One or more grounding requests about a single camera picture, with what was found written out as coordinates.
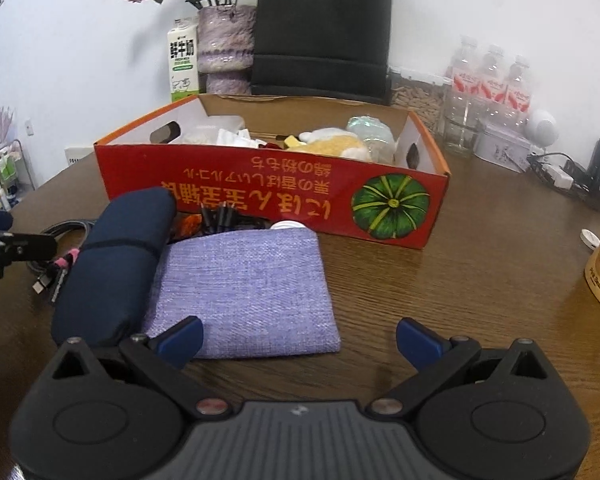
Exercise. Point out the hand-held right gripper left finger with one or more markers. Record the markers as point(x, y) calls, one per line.
point(182, 340)

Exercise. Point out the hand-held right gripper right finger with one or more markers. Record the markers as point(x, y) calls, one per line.
point(417, 342)

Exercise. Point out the purple fabric pouch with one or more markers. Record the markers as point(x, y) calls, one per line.
point(250, 290)

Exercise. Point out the navy soft pouch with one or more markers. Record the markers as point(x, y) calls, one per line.
point(115, 265)

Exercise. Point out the red snack wrapper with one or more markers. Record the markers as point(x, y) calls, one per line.
point(187, 225)

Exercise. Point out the black connector bundle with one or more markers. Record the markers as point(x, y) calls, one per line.
point(225, 219)

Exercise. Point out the white round lid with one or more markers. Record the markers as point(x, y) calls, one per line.
point(286, 225)

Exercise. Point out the orange cardboard box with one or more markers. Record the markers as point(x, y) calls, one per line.
point(280, 195)

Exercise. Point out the iridescent mesh ball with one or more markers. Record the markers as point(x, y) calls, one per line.
point(372, 135)

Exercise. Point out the yellow plush toy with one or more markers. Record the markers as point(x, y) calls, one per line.
point(330, 146)

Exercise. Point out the purple feather decoration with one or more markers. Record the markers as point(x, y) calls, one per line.
point(2, 117)

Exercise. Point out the white vented box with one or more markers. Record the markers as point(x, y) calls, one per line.
point(77, 156)

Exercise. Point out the small white round cap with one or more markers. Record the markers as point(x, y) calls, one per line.
point(590, 238)

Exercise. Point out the clear drinking glass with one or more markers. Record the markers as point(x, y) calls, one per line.
point(462, 135)

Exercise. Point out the white tin box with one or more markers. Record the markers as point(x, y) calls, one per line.
point(505, 147)

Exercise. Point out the white charger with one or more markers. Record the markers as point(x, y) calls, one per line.
point(562, 177)

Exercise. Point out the green and white milk carton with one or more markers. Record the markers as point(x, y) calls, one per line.
point(182, 65)

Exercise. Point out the clear jar of brown pellets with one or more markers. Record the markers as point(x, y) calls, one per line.
point(420, 100)

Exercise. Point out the white round device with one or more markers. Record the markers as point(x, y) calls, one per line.
point(542, 127)

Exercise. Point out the clear water bottle red label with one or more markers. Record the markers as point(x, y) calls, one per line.
point(464, 80)
point(519, 90)
point(493, 80)

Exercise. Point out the purple ceramic vase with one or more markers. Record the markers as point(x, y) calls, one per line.
point(227, 45)

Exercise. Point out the black paper bag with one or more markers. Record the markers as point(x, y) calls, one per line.
point(325, 35)

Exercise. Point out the white wall socket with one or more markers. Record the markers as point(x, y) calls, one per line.
point(29, 127)

